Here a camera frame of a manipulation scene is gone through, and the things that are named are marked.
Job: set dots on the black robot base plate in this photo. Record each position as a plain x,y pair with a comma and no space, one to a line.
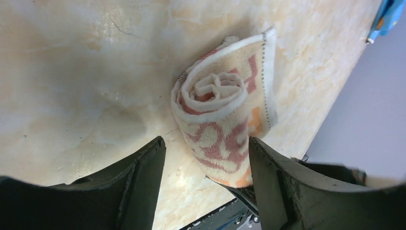
229,216

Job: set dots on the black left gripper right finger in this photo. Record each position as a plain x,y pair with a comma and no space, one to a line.
291,196

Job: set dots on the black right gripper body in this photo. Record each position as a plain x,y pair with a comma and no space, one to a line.
338,172

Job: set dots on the blue patterned towel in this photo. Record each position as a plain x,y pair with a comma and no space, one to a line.
386,18

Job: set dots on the striped rabbit print towel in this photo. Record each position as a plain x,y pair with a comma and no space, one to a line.
224,98

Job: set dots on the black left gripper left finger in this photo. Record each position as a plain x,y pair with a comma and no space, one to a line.
122,196

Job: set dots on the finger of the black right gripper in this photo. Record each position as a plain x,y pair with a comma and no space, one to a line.
245,194

